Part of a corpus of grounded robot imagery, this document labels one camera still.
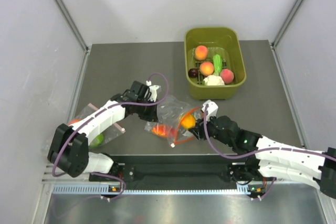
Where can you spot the olive green plastic basin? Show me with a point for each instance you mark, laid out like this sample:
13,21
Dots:
218,40

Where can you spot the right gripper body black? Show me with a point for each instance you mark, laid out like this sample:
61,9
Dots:
211,129

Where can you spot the clear zip bag red seal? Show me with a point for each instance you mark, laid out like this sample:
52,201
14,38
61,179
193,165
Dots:
170,112

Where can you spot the fake orange yellow mango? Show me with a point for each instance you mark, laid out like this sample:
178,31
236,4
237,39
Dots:
188,121

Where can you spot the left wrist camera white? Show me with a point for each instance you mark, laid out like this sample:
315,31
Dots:
152,92

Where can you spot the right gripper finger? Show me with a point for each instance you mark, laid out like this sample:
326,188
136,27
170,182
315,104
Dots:
199,124
197,132

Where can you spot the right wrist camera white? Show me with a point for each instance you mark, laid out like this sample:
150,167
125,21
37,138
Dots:
210,108

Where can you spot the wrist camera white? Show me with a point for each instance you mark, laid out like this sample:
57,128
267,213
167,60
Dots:
210,108
152,92

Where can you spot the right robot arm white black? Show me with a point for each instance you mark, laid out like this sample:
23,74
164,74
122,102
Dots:
268,158

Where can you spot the fake green fruit in bag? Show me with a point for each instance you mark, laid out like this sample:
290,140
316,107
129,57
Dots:
97,141

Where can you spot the dark fake plum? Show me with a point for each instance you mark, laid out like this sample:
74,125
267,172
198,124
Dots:
193,73

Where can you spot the fake peach middle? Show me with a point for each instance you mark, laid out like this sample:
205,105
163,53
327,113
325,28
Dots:
206,68

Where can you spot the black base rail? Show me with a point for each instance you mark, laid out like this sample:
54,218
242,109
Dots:
188,171

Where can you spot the grey slotted cable duct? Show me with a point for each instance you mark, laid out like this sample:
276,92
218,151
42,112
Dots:
106,189

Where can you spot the fake peach pink right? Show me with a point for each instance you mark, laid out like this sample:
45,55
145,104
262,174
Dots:
227,76

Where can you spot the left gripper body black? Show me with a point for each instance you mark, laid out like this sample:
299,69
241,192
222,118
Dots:
146,112

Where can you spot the fake green cucumber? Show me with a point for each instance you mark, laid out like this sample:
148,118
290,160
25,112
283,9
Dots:
218,64

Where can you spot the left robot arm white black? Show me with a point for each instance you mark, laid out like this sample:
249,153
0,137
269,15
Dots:
69,150

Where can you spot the fake peach back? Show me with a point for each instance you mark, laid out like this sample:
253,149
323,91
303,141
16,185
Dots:
201,53

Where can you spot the fake orange fruit in bag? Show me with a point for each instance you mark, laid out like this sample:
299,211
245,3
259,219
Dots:
74,121

